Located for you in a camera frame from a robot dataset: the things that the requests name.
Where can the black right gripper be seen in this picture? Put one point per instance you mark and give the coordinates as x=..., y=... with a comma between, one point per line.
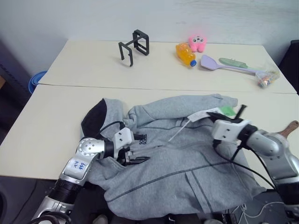
x=236, y=120

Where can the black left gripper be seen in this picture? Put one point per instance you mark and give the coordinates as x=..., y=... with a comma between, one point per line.
x=123, y=156

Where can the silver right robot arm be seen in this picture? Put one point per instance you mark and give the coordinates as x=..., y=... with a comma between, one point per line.
x=268, y=144

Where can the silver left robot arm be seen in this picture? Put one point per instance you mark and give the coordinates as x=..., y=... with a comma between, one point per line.
x=86, y=145

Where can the green paper jacket tag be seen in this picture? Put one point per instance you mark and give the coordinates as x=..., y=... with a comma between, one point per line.
x=227, y=110

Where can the white paper jacket tag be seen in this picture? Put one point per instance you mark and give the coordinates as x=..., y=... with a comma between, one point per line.
x=201, y=114

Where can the grey hooded zip jacket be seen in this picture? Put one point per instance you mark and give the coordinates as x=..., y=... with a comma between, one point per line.
x=175, y=163

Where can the clear bag of colourful bits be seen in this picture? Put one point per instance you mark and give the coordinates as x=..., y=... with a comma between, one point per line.
x=266, y=78

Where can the purple silicone spatula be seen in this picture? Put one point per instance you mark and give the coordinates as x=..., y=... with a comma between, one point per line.
x=210, y=63

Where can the orange bottle with blue cap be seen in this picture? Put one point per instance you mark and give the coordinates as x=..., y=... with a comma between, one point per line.
x=184, y=53

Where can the pink plush toy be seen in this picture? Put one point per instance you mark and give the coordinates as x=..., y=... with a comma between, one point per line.
x=197, y=43

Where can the blue round bucket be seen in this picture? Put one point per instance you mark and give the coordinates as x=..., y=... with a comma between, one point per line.
x=37, y=80

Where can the dark metal shelf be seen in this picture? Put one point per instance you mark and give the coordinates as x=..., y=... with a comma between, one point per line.
x=14, y=79

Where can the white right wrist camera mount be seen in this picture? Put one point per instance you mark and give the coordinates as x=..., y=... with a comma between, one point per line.
x=227, y=130

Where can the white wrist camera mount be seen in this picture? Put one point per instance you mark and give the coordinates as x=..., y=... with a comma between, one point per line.
x=122, y=137
x=227, y=130

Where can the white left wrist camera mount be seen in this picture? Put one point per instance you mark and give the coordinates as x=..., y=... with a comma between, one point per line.
x=122, y=137

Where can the black frame stand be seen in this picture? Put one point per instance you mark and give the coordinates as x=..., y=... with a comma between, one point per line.
x=140, y=40

